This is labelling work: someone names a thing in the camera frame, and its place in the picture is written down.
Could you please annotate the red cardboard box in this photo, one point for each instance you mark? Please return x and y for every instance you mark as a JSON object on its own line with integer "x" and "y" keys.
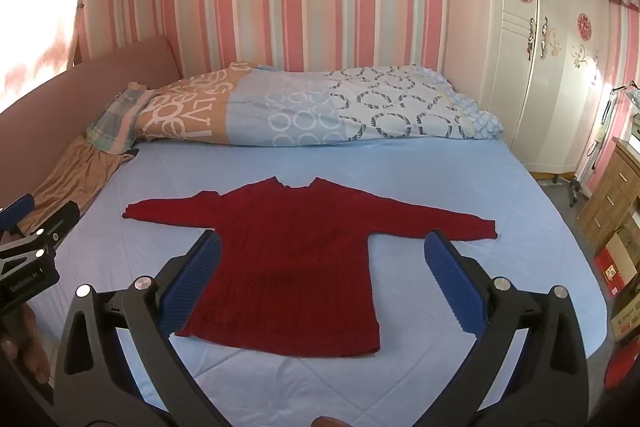
{"x": 618, "y": 261}

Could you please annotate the pink bed headboard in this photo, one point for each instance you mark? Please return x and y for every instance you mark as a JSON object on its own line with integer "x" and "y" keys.
{"x": 37, "y": 128}

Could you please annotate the blue orange patterned duvet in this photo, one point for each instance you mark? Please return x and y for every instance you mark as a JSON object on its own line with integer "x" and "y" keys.
{"x": 249, "y": 105}

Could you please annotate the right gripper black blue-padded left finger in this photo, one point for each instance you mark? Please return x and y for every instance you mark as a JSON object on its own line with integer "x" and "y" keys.
{"x": 94, "y": 385}

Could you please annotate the white wardrobe with ornaments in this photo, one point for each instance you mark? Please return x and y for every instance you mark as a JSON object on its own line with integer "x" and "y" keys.
{"x": 545, "y": 77}

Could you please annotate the tan brown folded cloth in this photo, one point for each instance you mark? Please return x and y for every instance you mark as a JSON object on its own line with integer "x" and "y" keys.
{"x": 79, "y": 175}

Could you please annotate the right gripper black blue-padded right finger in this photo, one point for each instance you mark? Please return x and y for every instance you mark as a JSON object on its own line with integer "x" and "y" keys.
{"x": 549, "y": 383}

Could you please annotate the person's left hand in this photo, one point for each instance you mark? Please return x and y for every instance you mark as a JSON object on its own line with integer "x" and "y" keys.
{"x": 30, "y": 351}

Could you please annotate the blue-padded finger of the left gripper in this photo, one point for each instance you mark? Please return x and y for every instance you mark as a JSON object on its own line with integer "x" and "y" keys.
{"x": 15, "y": 212}

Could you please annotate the wooden drawer cabinet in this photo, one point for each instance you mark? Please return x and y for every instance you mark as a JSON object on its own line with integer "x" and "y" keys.
{"x": 616, "y": 193}

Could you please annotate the red knitted sweater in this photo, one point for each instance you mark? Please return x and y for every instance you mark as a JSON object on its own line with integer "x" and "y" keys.
{"x": 294, "y": 275}

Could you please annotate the plaid pillow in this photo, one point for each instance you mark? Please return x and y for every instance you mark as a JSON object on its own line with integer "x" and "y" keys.
{"x": 114, "y": 132}

